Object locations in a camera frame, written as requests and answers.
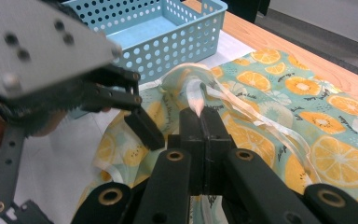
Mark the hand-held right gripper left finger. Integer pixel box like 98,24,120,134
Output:
167,106,207,196

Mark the white drawstring ribbon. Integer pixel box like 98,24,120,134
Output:
159,62,323,188

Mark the blue perforated plastic basket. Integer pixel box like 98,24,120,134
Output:
62,0,228,86

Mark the orange slice print fabric bag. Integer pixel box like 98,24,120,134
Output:
74,49,358,224

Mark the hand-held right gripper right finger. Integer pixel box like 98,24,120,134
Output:
203,106,235,194

